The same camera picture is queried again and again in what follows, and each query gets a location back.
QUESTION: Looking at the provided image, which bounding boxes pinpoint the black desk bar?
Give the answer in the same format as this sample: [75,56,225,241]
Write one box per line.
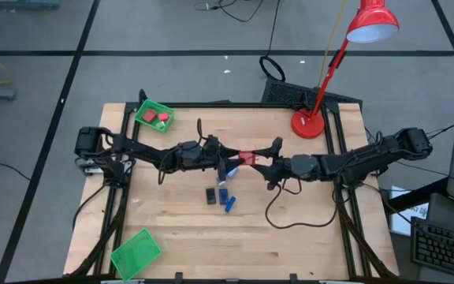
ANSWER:
[387,177,448,214]

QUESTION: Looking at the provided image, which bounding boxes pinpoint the black left base cable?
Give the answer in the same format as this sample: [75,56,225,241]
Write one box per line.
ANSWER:
[72,183,108,232]

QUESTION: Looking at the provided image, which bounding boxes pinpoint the green plastic mesh basket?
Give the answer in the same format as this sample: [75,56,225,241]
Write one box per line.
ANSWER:
[110,227,162,282]
[134,98,176,134]

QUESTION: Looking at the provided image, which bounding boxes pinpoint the black hanging cable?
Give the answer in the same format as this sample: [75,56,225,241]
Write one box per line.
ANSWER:
[259,0,287,83]

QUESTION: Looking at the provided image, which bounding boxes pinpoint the white paper sheet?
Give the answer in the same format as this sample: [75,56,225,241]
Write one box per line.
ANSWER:
[390,185,429,237]

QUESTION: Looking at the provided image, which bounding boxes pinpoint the yellow hanging cable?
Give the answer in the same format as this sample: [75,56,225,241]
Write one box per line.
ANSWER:
[316,0,348,90]

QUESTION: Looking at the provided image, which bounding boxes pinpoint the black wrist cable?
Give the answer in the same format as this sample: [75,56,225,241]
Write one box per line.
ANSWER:
[156,117,205,186]
[265,179,339,230]

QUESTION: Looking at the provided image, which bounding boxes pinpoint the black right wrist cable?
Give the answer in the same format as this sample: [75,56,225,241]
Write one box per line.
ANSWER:
[265,179,339,230]

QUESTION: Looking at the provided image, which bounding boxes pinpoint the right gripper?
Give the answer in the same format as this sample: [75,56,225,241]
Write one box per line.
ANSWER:
[253,136,322,191]

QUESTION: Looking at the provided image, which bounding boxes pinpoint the black aluminium table frame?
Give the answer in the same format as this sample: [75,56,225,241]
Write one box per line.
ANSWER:
[68,100,400,284]

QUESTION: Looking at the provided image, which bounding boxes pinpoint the black computer keyboard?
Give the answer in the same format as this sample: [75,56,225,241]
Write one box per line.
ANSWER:
[410,215,454,282]

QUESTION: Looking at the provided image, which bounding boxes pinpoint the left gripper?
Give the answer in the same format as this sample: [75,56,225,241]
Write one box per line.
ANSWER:
[179,136,243,182]

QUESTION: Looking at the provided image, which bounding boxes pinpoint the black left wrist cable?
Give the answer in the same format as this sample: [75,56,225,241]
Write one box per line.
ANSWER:
[156,117,205,186]

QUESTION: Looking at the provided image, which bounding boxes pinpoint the black tangled floor cable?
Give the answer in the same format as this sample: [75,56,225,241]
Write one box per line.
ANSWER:
[193,0,266,24]

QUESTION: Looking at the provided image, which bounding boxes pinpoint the red desk lamp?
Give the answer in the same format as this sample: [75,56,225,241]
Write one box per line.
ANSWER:
[290,0,400,140]

